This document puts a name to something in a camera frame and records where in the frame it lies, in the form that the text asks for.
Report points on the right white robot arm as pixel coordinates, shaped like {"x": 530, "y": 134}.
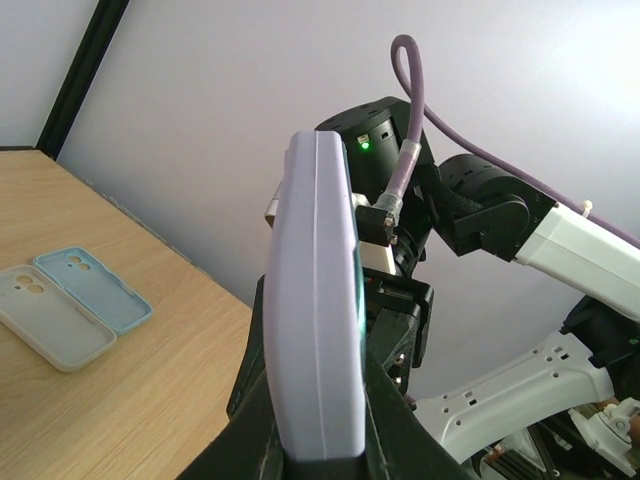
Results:
{"x": 544, "y": 316}

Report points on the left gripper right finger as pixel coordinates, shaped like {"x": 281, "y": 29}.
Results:
{"x": 396, "y": 444}

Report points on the lilac phone case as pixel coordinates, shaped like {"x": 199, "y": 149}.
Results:
{"x": 313, "y": 306}

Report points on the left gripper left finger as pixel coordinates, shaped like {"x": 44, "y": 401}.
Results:
{"x": 249, "y": 446}

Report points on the light blue phone case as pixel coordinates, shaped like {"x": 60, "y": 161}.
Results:
{"x": 84, "y": 277}

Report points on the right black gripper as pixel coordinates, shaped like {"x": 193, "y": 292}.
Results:
{"x": 398, "y": 314}

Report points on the beige phone case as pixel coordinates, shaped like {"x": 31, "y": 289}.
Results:
{"x": 55, "y": 325}

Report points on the black aluminium frame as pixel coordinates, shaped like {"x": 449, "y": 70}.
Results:
{"x": 84, "y": 67}

